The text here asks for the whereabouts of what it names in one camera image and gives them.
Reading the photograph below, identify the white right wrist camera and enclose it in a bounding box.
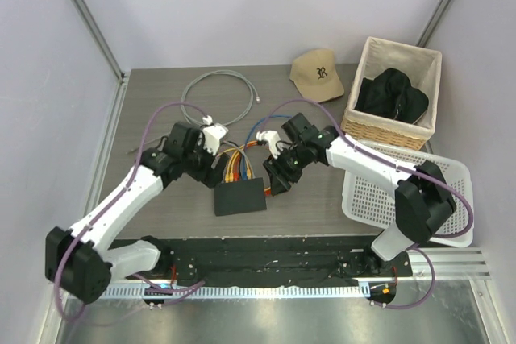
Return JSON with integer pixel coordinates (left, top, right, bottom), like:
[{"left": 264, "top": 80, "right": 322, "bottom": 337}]
[{"left": 256, "top": 130, "right": 282, "bottom": 160}]

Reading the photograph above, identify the grey ethernet cable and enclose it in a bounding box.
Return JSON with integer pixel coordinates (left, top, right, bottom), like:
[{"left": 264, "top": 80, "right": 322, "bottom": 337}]
[{"left": 180, "top": 69, "right": 263, "bottom": 127}]

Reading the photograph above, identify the black mounting base plate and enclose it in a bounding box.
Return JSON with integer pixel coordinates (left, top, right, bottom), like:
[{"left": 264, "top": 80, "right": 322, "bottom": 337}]
[{"left": 123, "top": 237, "right": 413, "bottom": 307}]

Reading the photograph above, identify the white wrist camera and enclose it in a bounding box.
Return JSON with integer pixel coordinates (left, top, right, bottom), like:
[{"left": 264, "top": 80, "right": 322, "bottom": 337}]
[
  {"left": 256, "top": 130, "right": 282, "bottom": 160},
  {"left": 202, "top": 115, "right": 228, "bottom": 155}
]

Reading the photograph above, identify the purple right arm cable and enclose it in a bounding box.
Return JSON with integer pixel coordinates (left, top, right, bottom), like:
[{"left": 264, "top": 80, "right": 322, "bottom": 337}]
[{"left": 257, "top": 97, "right": 473, "bottom": 309}]

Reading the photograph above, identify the black cap in basket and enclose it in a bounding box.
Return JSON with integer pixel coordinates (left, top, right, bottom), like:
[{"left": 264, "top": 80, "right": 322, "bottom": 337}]
[{"left": 355, "top": 68, "right": 429, "bottom": 124}]

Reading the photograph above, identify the red ethernet cable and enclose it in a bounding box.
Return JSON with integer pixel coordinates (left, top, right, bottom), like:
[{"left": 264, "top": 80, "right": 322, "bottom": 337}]
[{"left": 235, "top": 140, "right": 263, "bottom": 180}]

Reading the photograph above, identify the aluminium front rail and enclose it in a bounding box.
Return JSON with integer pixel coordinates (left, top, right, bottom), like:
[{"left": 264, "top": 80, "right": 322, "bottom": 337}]
[{"left": 120, "top": 247, "right": 490, "bottom": 299}]

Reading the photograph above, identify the wicker basket with liner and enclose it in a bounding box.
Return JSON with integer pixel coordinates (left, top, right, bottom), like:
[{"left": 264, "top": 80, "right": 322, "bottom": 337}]
[{"left": 341, "top": 36, "right": 443, "bottom": 150}]

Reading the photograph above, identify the black network switch box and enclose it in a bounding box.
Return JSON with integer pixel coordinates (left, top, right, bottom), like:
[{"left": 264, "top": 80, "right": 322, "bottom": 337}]
[{"left": 214, "top": 178, "right": 267, "bottom": 217}]

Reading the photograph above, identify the beige baseball cap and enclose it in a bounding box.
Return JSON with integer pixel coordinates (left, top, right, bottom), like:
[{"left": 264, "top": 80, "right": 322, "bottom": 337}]
[{"left": 289, "top": 48, "right": 344, "bottom": 103}]

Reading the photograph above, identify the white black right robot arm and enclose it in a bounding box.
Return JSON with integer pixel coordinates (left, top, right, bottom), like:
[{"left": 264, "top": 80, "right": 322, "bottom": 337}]
[{"left": 256, "top": 114, "right": 456, "bottom": 276}]

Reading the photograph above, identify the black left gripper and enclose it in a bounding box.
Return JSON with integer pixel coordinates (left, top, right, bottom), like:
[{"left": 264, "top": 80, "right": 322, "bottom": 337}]
[{"left": 182, "top": 137, "right": 227, "bottom": 187}]

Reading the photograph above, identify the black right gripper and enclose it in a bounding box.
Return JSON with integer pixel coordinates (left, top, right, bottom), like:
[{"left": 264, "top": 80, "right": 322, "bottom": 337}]
[{"left": 263, "top": 143, "right": 310, "bottom": 197}]

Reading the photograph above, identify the blue ethernet cable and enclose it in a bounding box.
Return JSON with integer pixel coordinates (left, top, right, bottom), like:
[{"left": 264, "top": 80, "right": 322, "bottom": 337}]
[{"left": 239, "top": 114, "right": 291, "bottom": 180}]

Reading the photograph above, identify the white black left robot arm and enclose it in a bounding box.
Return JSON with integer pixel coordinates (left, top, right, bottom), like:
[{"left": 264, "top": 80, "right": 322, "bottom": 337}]
[{"left": 45, "top": 117, "right": 228, "bottom": 305}]

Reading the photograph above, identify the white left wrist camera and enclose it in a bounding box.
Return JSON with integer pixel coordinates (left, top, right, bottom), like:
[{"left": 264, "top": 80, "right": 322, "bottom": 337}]
[{"left": 202, "top": 115, "right": 228, "bottom": 155}]

